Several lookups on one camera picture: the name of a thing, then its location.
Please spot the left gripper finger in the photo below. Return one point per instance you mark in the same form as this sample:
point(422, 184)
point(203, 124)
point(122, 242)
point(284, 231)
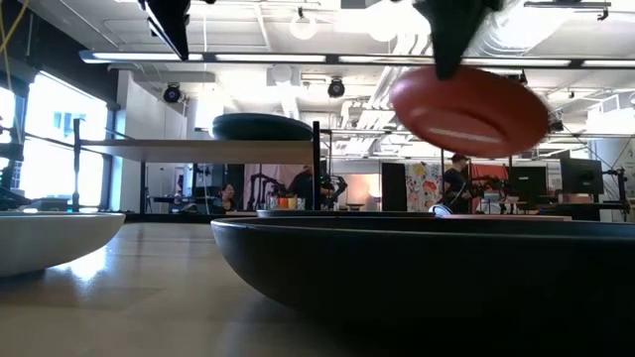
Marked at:
point(173, 25)

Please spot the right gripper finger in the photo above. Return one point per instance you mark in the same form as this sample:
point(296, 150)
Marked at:
point(454, 35)

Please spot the orange plate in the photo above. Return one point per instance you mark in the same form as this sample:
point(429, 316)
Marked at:
point(471, 119)

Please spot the black plate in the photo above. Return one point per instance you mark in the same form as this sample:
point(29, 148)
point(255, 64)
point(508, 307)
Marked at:
point(421, 268)

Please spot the pale grey plate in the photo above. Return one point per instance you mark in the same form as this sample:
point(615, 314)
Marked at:
point(49, 243)

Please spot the black background robot arm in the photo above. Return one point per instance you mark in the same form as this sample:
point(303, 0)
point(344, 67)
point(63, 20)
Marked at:
point(260, 191)
point(337, 186)

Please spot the wooden shelf with black legs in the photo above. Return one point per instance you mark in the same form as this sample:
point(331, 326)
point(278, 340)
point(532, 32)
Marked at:
point(208, 151)

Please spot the black ceiling spotlight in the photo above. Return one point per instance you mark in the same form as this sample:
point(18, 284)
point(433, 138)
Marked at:
point(556, 126)
point(336, 88)
point(172, 93)

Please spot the long ceiling light strip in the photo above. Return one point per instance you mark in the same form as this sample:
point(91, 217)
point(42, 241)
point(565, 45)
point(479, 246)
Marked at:
point(268, 58)

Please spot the round white pendant lamp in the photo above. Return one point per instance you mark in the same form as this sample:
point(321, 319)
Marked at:
point(303, 29)

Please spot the orange panel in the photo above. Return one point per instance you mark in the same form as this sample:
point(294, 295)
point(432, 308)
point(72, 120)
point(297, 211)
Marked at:
point(496, 172)

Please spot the person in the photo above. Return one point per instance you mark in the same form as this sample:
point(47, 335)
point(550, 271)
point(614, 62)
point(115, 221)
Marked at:
point(455, 186)
point(227, 196)
point(301, 186)

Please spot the floral patterned cloth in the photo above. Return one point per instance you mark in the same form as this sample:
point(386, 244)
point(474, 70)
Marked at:
point(421, 186)

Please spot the black computer monitor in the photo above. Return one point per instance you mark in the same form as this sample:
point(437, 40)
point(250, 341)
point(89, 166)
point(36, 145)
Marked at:
point(528, 181)
point(581, 176)

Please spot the black panel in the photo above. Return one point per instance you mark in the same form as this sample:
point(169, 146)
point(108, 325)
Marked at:
point(394, 187)

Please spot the large window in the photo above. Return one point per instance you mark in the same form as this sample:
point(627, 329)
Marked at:
point(64, 149)

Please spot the white and black ball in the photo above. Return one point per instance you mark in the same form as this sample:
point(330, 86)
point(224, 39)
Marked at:
point(440, 210)

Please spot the orange cup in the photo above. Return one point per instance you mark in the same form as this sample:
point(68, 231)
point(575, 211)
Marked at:
point(284, 203)

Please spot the dark desk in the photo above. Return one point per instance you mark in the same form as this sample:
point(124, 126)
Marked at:
point(585, 210)

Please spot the black stand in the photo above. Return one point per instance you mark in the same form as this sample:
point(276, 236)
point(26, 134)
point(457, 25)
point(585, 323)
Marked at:
point(621, 193)

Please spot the silver ventilation duct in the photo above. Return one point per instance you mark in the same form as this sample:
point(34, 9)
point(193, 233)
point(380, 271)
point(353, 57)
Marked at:
point(496, 39)

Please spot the black metal rig frame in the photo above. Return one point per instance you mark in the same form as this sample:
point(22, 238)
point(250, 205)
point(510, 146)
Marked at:
point(357, 132)

